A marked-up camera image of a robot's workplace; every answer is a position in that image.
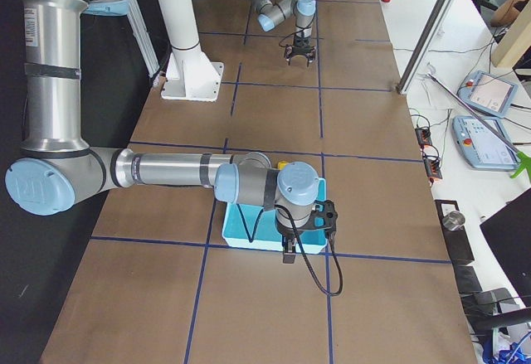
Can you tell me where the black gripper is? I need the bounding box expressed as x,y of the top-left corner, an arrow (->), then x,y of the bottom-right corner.
275,219 -> 311,264
284,35 -> 316,67

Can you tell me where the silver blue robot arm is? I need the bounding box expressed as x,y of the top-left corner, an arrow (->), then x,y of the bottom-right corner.
1,0 -> 151,272
251,0 -> 316,66

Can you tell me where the turquoise plastic bin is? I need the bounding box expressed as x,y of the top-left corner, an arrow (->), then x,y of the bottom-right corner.
214,177 -> 327,254

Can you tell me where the metal cup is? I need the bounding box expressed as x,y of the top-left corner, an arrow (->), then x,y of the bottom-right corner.
441,211 -> 465,231

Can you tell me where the orange black connector strip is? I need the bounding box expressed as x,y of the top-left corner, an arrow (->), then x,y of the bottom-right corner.
415,126 -> 442,184

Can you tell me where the far teach pendant tablet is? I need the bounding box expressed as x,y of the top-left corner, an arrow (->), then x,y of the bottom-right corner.
457,70 -> 518,118

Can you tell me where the teach pendant tablet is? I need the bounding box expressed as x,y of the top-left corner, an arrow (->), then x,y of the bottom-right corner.
452,115 -> 519,171
457,70 -> 518,118

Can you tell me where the near teach pendant tablet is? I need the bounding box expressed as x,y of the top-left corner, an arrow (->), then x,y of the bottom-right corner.
452,115 -> 519,171

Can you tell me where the black laptop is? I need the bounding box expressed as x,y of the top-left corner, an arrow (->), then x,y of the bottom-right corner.
480,189 -> 530,296

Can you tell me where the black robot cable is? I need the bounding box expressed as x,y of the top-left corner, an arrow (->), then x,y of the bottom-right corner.
236,204 -> 343,298

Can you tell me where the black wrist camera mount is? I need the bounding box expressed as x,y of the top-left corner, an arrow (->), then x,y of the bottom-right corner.
310,200 -> 338,242

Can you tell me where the white pedestal column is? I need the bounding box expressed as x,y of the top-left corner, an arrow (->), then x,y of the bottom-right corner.
158,0 -> 224,102

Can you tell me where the aluminium frame post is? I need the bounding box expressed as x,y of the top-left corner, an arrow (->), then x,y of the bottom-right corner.
397,0 -> 454,95

